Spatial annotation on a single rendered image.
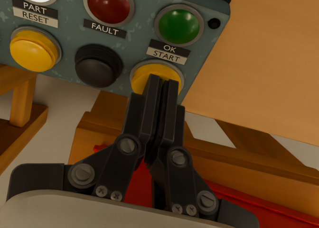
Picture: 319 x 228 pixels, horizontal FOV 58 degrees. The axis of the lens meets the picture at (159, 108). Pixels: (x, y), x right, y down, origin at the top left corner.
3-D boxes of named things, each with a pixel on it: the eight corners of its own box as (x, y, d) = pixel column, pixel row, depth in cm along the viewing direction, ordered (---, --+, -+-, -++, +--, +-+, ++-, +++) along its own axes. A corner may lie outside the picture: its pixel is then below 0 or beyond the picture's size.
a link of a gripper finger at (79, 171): (62, 205, 13) (97, 95, 17) (130, 218, 14) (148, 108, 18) (64, 177, 11) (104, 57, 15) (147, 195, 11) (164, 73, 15)
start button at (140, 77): (172, 98, 19) (171, 113, 18) (128, 86, 18) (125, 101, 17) (188, 68, 16) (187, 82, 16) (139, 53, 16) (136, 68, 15)
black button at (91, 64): (116, 81, 18) (112, 95, 17) (77, 71, 17) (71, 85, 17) (123, 53, 16) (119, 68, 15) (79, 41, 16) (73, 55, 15)
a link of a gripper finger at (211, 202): (134, 219, 14) (151, 109, 18) (197, 231, 14) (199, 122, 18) (151, 196, 11) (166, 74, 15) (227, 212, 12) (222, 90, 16)
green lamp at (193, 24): (191, 49, 15) (196, 51, 14) (151, 36, 15) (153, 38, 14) (202, 13, 15) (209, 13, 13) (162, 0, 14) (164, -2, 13)
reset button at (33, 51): (59, 66, 17) (52, 80, 17) (17, 55, 17) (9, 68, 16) (59, 35, 15) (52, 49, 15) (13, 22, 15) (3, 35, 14)
